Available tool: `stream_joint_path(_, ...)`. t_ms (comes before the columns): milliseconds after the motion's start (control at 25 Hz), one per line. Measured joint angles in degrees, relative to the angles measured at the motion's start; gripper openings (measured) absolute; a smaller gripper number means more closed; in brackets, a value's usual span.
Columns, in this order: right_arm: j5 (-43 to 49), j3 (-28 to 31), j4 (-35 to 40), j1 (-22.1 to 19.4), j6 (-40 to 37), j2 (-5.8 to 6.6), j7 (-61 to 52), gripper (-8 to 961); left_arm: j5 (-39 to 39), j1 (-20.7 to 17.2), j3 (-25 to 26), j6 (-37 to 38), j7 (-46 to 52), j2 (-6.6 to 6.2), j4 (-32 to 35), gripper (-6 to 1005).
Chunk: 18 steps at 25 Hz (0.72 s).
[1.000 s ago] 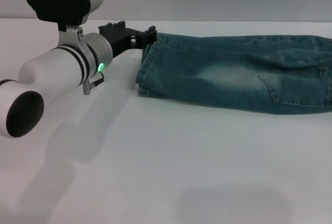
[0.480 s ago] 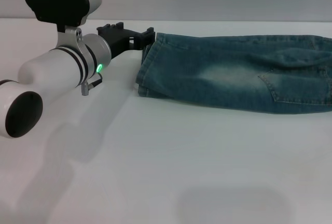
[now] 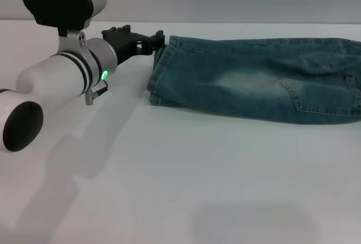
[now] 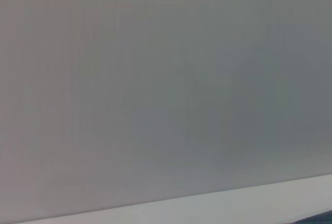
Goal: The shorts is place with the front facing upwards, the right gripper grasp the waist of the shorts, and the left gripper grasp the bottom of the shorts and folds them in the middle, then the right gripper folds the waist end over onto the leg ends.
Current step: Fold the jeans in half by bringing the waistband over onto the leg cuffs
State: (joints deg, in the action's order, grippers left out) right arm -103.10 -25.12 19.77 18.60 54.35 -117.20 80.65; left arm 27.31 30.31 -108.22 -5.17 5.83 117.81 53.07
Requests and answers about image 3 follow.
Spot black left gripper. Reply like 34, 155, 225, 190
100, 24, 166, 66

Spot blue denim shorts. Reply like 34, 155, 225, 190
146, 35, 361, 126

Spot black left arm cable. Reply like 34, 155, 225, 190
84, 81, 109, 106

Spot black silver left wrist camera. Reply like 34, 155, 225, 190
21, 0, 108, 38

